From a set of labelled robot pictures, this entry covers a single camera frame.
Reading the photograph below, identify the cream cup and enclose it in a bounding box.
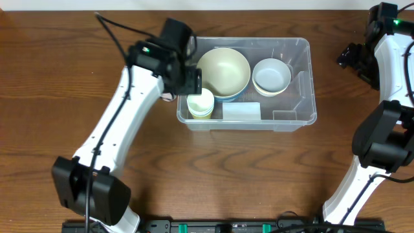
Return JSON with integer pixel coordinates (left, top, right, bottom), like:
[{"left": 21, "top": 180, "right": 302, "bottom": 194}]
[{"left": 187, "top": 88, "right": 215, "bottom": 111}]

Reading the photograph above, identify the large cream bowl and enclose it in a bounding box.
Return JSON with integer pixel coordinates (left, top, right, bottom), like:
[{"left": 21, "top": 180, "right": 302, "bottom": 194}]
[{"left": 197, "top": 48, "right": 251, "bottom": 91}]

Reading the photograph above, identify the light blue cup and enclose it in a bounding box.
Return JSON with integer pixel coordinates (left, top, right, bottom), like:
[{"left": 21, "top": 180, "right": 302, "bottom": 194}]
[{"left": 189, "top": 108, "right": 213, "bottom": 116}]

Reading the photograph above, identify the yellow cup front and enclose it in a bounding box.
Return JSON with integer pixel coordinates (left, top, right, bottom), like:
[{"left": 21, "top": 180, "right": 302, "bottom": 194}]
[{"left": 192, "top": 114, "right": 211, "bottom": 120}]

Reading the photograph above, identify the small grey bowl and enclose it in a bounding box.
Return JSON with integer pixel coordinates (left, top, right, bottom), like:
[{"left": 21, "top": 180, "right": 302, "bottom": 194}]
[{"left": 252, "top": 58, "right": 292, "bottom": 85}]

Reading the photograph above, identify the small white bowl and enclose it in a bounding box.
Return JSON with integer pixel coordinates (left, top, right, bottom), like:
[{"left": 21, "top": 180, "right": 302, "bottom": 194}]
[{"left": 254, "top": 85, "right": 286, "bottom": 97}]

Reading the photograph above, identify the small yellow bowl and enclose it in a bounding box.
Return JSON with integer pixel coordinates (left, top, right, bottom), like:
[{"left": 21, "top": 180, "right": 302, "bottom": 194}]
[{"left": 253, "top": 81, "right": 289, "bottom": 97}]

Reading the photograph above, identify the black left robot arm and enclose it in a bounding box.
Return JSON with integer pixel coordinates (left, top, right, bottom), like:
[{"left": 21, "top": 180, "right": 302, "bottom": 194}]
[{"left": 52, "top": 40, "right": 201, "bottom": 232}]

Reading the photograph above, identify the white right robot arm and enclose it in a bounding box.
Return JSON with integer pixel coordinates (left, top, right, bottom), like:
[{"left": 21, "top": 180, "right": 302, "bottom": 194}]
[{"left": 322, "top": 17, "right": 413, "bottom": 226}]

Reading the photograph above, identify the pink cup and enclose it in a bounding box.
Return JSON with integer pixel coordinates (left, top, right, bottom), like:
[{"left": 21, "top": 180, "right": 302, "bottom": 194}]
[{"left": 161, "top": 93, "right": 177, "bottom": 102}]

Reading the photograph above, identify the clear plastic storage bin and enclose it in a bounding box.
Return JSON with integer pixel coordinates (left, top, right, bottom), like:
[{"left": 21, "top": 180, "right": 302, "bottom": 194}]
[{"left": 177, "top": 37, "right": 317, "bottom": 132}]

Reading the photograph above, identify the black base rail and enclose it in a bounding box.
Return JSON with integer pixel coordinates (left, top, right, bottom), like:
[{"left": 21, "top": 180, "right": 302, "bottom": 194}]
[{"left": 61, "top": 218, "right": 386, "bottom": 233}]

